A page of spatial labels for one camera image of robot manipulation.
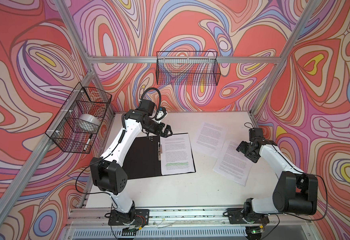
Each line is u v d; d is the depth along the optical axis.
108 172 0.44
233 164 0.92
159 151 0.96
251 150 0.74
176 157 0.96
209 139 1.04
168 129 0.72
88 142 0.72
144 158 0.95
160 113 0.73
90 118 0.74
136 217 0.73
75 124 0.68
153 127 0.69
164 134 0.71
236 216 0.74
